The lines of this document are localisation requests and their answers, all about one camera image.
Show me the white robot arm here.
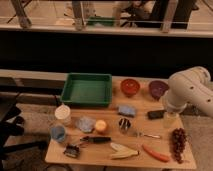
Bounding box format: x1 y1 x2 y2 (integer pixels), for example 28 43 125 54
161 66 213 128

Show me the black handled tool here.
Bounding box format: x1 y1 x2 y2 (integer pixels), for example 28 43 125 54
80 136 111 144

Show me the orange ball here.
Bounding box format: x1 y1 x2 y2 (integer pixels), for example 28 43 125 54
95 120 107 133

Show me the black binder clip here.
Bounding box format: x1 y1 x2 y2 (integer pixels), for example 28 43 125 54
64 145 80 158

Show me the purple bowl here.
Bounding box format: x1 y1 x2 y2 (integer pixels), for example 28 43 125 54
149 80 169 100

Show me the black eraser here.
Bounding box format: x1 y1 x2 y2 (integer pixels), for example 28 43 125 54
147 110 165 120

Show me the blue cup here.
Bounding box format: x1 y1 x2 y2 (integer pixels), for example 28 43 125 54
50 125 66 143

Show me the black office chair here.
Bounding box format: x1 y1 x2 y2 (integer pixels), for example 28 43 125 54
0 77 48 171

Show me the purple grape bunch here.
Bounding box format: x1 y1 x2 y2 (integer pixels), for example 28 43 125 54
171 128 186 164

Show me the red bowl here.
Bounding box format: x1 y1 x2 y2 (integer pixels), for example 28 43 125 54
120 79 140 97

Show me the green plastic tray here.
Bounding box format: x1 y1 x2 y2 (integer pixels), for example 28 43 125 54
61 73 112 107

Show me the small metal cup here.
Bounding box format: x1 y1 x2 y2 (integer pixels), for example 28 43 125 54
119 118 131 133

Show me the metal spoon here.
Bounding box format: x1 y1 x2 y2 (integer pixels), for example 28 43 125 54
133 132 162 139

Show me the white lidded cup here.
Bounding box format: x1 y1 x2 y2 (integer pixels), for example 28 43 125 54
55 104 71 126

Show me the blue sponge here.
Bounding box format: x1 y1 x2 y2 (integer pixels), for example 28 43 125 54
118 105 136 117

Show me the orange carrot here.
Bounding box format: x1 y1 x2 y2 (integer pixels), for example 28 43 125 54
142 144 170 162

